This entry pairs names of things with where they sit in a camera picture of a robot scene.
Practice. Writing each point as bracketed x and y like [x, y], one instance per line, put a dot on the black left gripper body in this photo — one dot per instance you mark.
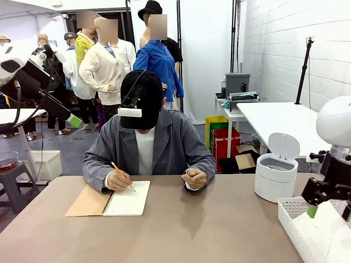
[33, 78]

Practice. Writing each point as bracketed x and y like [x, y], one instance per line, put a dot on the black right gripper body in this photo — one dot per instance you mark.
[338, 175]

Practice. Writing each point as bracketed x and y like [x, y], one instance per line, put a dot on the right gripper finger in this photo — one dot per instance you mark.
[315, 191]
[347, 212]

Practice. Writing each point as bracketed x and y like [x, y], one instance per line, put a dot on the white paper sheet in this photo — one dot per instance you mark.
[321, 238]

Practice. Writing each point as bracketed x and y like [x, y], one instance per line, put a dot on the yellow pencil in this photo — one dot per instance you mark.
[116, 167]

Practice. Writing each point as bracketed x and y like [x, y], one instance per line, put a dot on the spiral notebook with kraft cover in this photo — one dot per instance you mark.
[129, 201]

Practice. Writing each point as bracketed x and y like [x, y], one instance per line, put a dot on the person's left forearm grey sleeve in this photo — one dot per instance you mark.
[209, 167]

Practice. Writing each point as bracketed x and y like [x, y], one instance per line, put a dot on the person's right forearm grey sleeve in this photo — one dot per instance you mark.
[94, 171]

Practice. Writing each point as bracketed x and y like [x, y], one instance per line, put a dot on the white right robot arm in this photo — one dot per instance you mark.
[334, 120]

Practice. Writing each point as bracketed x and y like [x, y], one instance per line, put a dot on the person's right hand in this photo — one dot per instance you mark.
[119, 181]

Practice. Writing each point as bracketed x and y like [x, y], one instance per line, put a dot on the person's left hand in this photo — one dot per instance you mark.
[196, 178]

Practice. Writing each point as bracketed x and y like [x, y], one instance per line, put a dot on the mannequin in dark green jacket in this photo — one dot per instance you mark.
[59, 82]

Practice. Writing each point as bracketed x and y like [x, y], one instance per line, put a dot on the mannequin white shirt grey cap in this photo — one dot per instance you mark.
[75, 79]

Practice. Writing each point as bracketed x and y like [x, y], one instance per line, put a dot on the white perforated plastic basket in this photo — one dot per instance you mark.
[290, 222]

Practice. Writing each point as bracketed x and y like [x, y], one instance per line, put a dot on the white round trash bin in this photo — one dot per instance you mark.
[271, 183]

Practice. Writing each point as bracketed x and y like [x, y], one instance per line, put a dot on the white storage box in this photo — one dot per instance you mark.
[52, 164]

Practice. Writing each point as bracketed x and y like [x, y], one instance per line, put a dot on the mannequin in yellow jacket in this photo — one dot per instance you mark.
[82, 48]

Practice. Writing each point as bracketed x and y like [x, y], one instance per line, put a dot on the mannequin in cream jacket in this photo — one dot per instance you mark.
[104, 68]

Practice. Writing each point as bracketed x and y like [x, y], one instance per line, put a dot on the amber glass bowl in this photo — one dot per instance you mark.
[8, 160]

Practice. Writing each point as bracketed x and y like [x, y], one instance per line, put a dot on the brown cardboard box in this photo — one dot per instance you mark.
[245, 161]

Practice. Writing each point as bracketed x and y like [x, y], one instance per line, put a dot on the grey stool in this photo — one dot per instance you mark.
[13, 178]

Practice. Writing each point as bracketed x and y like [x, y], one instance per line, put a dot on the mannequin in white blouse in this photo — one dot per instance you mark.
[127, 54]

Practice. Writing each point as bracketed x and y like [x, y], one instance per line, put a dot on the black cap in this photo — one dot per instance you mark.
[145, 96]

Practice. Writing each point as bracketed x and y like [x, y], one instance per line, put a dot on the black bag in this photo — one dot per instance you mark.
[227, 165]

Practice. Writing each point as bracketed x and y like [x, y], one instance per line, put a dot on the red shopping bag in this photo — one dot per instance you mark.
[222, 145]

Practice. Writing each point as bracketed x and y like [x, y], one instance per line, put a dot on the mannequin in blue shirt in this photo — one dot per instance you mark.
[156, 63]

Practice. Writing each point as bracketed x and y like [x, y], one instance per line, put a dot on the tall black tripod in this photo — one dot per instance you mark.
[303, 74]

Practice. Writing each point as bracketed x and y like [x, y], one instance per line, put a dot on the black stand pole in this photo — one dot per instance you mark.
[130, 27]
[234, 35]
[179, 27]

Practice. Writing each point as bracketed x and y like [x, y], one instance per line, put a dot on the small white side table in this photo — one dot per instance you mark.
[230, 113]

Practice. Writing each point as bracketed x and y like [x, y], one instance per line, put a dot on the person in grey jacket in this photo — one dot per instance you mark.
[170, 142]

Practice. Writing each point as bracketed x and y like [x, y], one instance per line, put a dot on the grey tray crate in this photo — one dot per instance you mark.
[244, 97]

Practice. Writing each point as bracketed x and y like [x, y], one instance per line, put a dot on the green shopping bag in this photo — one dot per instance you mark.
[216, 125]

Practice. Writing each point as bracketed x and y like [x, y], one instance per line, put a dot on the yellow shopping bag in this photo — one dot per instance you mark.
[208, 128]

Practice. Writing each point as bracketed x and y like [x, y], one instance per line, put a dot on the teal cloth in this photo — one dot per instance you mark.
[225, 103]

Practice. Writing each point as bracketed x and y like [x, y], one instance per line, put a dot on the mannequin in black t-shirt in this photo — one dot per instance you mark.
[175, 49]

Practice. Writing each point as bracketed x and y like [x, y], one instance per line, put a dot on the bare mannequin with black hat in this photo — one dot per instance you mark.
[149, 8]

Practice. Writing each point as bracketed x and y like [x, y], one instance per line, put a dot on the grey box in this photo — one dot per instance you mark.
[235, 82]

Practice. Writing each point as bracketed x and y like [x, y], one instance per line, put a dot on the white photo backdrop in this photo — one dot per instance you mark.
[203, 54]

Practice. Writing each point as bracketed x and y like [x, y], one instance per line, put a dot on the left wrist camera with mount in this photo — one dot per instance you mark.
[41, 56]

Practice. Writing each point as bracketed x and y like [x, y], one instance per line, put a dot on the white head camera with mount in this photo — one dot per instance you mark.
[130, 112]

